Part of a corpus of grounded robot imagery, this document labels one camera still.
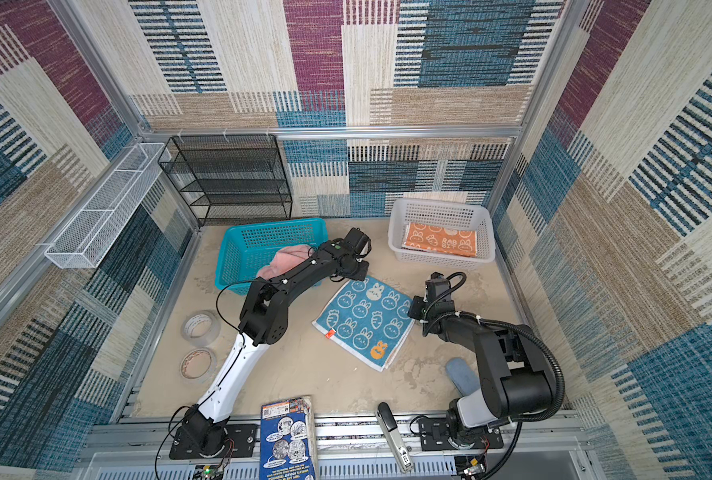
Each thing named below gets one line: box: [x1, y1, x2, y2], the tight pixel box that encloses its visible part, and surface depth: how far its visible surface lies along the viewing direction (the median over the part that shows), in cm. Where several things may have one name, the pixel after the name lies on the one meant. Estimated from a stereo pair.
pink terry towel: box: [256, 245, 315, 280], surface depth 101 cm
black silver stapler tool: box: [376, 402, 414, 473], surface depth 73 cm
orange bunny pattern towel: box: [402, 222, 477, 257], surface depth 114 cm
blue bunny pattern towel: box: [312, 275, 415, 372], surface depth 94 cm
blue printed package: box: [259, 395, 318, 480], surface depth 73 cm
